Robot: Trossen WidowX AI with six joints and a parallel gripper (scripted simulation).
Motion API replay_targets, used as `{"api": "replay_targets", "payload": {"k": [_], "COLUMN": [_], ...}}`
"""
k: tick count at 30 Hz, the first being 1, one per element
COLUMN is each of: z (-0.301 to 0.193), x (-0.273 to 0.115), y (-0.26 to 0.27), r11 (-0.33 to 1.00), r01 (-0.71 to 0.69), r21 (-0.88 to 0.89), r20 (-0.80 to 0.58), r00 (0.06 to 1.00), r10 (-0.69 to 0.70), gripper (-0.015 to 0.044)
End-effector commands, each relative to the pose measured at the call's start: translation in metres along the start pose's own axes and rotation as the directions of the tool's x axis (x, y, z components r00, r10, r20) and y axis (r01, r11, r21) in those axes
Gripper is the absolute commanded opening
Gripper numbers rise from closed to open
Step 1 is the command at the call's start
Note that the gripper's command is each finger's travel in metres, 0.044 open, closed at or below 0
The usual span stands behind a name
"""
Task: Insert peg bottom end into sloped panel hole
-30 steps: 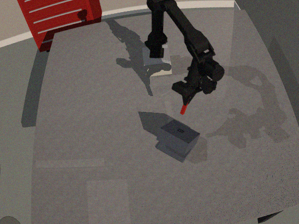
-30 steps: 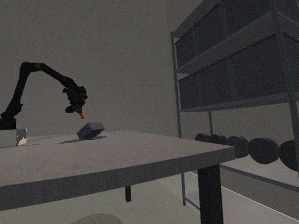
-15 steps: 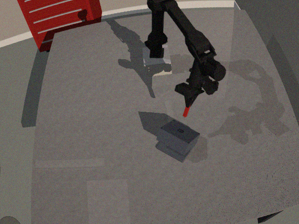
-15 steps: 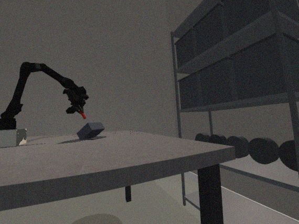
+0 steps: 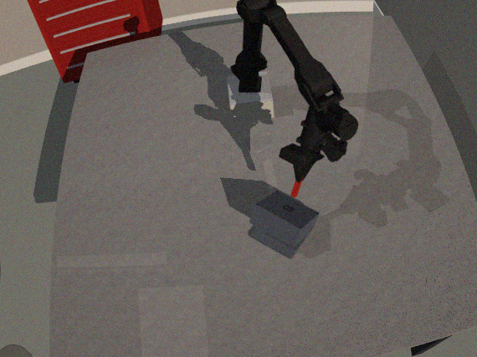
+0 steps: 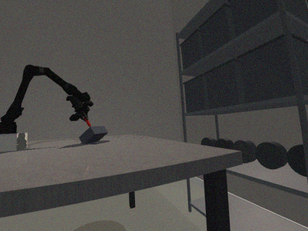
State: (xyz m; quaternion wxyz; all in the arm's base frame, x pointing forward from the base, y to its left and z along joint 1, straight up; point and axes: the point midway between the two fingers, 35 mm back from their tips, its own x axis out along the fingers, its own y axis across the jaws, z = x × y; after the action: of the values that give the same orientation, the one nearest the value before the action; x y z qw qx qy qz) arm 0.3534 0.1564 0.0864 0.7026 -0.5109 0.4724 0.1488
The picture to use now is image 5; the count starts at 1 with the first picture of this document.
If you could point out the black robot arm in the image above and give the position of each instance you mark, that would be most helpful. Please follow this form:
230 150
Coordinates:
313 80

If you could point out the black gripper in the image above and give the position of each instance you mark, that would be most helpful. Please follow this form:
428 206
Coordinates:
304 156

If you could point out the grey sloped panel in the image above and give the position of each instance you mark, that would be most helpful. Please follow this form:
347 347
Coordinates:
282 223

